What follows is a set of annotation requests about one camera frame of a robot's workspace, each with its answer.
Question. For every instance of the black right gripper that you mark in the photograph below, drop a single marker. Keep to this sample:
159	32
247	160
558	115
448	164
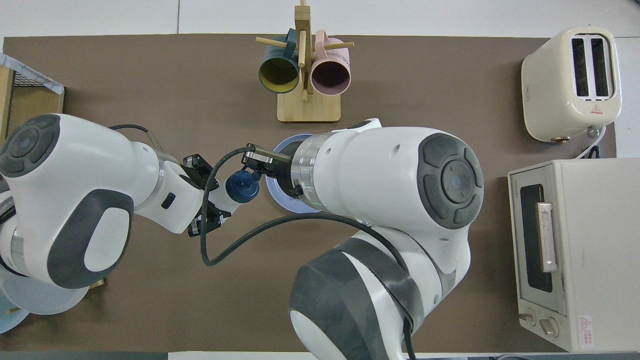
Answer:
286	184

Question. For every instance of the translucent bottle with navy cap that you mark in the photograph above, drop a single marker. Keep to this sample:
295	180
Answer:
242	186

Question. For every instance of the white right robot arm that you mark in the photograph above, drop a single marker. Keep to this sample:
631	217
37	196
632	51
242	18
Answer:
380	170

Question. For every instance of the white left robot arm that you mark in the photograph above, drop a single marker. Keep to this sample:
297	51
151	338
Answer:
75	175

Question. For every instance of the blue round plate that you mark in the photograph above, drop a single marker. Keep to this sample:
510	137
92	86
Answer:
280	202

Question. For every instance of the pale grey-blue plate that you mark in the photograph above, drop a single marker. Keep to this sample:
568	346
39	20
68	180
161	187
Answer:
45	300

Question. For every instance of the light blue plate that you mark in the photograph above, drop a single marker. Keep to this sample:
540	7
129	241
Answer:
12	322

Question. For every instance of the brown table mat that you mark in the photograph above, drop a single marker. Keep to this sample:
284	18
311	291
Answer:
200	75

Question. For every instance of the wooden mug tree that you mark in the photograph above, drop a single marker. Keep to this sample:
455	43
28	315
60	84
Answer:
309	107

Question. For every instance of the teal mug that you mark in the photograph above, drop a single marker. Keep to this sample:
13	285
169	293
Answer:
278	75

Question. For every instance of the pink ribbed mug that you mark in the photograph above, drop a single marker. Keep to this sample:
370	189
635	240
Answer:
330	77

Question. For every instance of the white checkered cloth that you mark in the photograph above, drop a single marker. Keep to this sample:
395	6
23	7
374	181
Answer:
30	75

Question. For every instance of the cream two-slot toaster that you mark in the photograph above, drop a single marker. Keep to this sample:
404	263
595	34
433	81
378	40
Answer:
560	90

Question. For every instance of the white toaster oven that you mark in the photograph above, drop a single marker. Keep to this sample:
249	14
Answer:
600	260

